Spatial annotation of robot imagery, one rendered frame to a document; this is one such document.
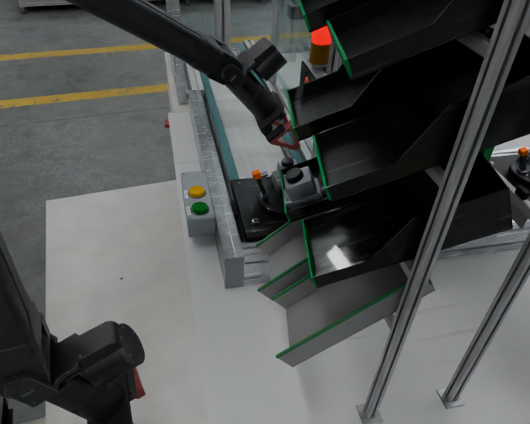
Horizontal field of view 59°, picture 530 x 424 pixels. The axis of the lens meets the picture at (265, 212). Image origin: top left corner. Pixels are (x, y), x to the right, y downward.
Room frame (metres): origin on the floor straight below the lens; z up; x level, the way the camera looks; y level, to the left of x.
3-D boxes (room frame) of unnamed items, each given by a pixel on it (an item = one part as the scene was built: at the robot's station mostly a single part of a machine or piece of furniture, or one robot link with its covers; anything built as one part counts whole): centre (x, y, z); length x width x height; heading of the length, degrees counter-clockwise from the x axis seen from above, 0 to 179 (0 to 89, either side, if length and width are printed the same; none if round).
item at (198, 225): (0.98, 0.18, 0.93); 0.21 x 0.07 x 0.06; 15
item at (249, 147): (1.25, 0.00, 0.91); 0.84 x 0.28 x 0.10; 15
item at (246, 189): (0.95, -0.05, 0.96); 0.24 x 0.24 x 0.02; 15
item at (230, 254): (1.18, 0.17, 0.91); 0.89 x 0.06 x 0.11; 15
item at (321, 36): (1.17, -0.11, 1.33); 0.05 x 0.05 x 0.05
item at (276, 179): (0.96, -0.06, 1.06); 0.08 x 0.04 x 0.07; 104
